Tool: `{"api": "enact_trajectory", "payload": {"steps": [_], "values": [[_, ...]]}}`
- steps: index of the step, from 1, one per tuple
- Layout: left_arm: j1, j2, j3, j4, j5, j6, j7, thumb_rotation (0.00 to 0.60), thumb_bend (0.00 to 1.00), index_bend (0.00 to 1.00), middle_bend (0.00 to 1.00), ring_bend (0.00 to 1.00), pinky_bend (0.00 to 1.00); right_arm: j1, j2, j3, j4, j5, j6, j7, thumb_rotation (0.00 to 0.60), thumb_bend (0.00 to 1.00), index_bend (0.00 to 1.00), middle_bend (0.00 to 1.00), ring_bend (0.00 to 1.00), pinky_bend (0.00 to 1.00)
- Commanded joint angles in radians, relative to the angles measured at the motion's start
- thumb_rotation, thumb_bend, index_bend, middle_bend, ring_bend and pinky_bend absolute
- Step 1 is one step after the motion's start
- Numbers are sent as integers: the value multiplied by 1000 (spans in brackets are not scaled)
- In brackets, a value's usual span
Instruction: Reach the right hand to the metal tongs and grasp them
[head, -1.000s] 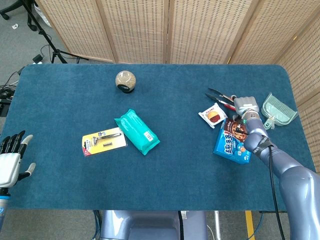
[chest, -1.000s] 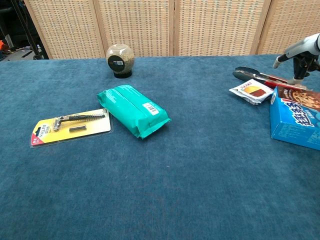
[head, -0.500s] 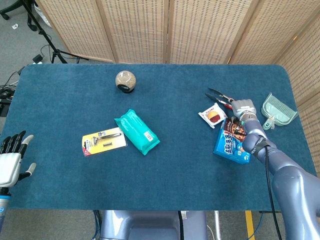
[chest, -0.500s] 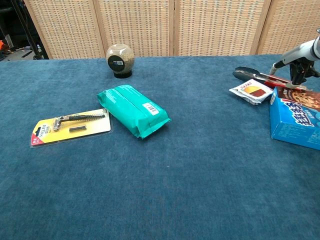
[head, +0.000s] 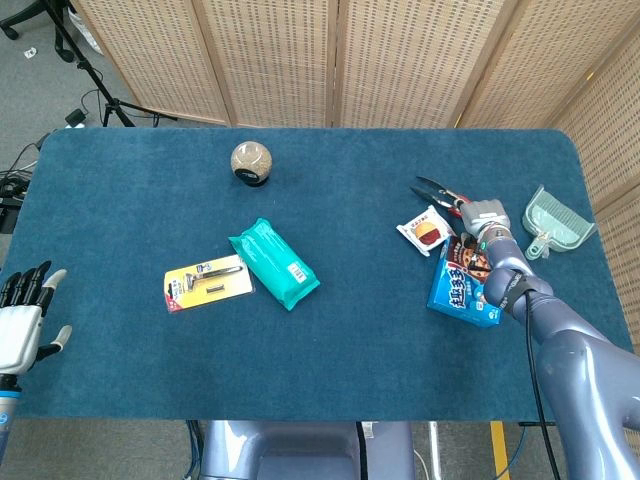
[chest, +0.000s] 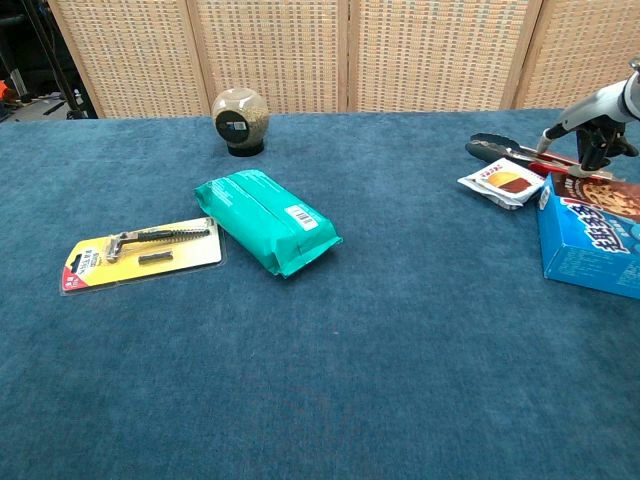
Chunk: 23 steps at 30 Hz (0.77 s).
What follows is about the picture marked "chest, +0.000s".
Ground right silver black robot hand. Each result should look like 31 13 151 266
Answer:
535 57 640 170

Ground red black kitchen tongs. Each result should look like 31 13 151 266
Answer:
464 132 626 182

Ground blue cookie box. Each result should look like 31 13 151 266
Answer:
535 172 640 301

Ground small white snack packet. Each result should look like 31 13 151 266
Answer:
456 157 546 211

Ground woven folding screen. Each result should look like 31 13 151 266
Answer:
47 0 640 119

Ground teal wet wipes pack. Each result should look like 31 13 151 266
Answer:
193 169 344 279

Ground round glass grain jar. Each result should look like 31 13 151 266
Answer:
211 87 271 158

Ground blue table mat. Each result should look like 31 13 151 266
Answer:
0 108 640 480

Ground razor in yellow blister card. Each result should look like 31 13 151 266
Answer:
60 216 224 297

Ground black tripod stand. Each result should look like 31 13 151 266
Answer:
14 0 99 120

